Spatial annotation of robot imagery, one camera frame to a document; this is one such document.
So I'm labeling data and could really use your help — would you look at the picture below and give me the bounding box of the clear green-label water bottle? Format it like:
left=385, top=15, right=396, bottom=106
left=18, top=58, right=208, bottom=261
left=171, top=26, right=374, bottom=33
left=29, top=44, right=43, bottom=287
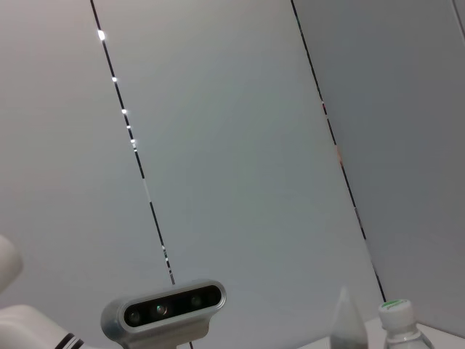
left=376, top=297, right=436, bottom=349

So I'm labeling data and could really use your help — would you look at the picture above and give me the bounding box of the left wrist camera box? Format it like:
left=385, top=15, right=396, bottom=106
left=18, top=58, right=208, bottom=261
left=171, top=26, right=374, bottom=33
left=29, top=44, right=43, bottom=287
left=100, top=278, right=227, bottom=349

